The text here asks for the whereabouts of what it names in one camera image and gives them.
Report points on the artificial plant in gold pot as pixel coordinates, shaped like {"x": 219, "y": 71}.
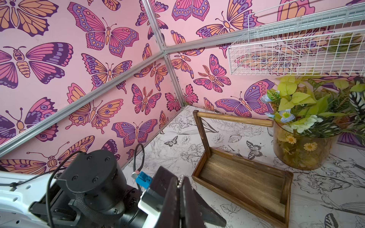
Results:
{"x": 312, "y": 113}

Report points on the white wire wall basket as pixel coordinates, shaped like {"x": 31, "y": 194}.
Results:
{"x": 293, "y": 44}

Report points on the wooden jewelry display stand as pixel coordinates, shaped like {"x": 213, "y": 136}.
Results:
{"x": 258, "y": 188}

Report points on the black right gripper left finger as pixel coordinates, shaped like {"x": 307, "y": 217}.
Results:
{"x": 170, "y": 213}

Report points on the small succulent in basket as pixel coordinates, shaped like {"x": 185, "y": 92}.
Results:
{"x": 345, "y": 43}

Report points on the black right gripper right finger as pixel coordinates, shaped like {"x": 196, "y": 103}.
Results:
{"x": 190, "y": 216}

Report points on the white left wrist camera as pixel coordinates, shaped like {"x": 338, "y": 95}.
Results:
{"x": 152, "y": 199}

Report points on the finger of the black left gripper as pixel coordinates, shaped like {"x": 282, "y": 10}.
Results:
{"x": 208, "y": 214}

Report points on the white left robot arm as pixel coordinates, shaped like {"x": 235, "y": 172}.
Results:
{"x": 92, "y": 192}

